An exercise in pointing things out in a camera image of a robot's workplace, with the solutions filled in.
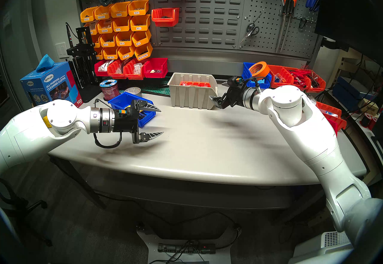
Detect black office chair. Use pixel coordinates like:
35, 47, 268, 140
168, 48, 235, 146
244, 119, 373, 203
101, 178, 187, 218
0, 175, 53, 247

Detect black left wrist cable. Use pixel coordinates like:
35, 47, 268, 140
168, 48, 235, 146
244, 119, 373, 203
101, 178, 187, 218
93, 132, 122, 149

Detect orange-red hanging bin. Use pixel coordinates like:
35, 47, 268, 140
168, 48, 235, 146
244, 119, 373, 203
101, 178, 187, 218
151, 8, 180, 27

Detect red tool white lettering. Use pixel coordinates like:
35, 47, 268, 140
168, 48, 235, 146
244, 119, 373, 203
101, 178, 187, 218
295, 70, 311, 86

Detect large beige storage bin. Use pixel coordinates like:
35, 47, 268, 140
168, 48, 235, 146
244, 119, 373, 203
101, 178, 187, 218
168, 73, 218, 110

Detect black handled scissors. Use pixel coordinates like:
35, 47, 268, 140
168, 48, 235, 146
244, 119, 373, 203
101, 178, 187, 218
239, 9, 264, 45

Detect black metal stand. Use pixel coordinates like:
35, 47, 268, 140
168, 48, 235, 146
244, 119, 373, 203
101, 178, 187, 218
66, 26, 102, 102

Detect green cutting mat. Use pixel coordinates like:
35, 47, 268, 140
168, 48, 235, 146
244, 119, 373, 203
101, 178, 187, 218
141, 76, 171, 96

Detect blue cleaning cloths box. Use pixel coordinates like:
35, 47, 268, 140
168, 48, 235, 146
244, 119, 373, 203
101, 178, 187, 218
20, 62, 83, 108

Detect red thread spool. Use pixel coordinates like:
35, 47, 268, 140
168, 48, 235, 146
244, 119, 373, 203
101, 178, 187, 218
361, 114, 377, 129

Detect red wire spool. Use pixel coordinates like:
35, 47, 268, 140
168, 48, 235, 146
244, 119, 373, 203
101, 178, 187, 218
100, 79, 120, 101

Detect black monitor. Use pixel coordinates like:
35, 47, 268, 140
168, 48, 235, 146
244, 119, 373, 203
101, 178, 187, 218
314, 0, 383, 66

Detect white wall switch plate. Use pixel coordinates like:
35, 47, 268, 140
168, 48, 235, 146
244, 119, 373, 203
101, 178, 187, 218
55, 43, 69, 59

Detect dark blue case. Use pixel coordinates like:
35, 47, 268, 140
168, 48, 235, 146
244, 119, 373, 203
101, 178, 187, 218
332, 76, 371, 102

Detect large grey pegboard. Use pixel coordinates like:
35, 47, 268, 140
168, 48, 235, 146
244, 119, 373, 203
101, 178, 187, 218
239, 0, 322, 59

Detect blue plastic storage bin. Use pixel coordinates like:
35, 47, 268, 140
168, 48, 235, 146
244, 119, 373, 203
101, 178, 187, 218
108, 92, 156, 128
242, 62, 272, 89

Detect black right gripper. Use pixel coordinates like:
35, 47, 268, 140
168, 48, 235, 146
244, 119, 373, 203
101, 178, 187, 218
209, 76, 245, 109

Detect red parts bin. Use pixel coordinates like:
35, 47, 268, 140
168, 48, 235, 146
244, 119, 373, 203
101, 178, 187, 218
142, 58, 168, 78
95, 60, 110, 77
123, 59, 145, 80
107, 60, 127, 79

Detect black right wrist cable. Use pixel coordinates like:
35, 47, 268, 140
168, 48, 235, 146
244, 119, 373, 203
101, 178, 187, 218
244, 77, 261, 94

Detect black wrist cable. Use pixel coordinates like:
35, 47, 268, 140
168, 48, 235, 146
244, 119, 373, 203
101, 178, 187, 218
93, 132, 122, 149
244, 77, 261, 94

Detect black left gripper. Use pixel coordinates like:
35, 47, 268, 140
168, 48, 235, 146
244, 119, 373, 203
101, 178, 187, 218
114, 99, 164, 144

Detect blue cloth in dispenser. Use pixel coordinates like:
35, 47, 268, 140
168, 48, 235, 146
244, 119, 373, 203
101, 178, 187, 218
36, 54, 55, 72

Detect black power strip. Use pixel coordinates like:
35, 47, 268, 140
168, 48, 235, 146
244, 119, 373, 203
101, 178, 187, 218
158, 242, 216, 255

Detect black metal rod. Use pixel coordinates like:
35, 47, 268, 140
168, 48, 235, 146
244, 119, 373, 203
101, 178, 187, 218
141, 90, 169, 98

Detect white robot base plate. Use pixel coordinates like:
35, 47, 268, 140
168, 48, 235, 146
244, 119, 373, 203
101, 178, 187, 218
136, 225, 241, 264

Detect grey louvred wall panel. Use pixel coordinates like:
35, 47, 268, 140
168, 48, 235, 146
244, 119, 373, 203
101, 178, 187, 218
153, 0, 247, 50

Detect small cardboard box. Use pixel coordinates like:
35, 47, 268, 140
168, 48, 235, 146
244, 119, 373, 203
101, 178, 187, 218
361, 100, 380, 114

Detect orange masking tape roll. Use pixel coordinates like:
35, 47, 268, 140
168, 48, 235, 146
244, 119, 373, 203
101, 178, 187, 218
249, 61, 270, 79

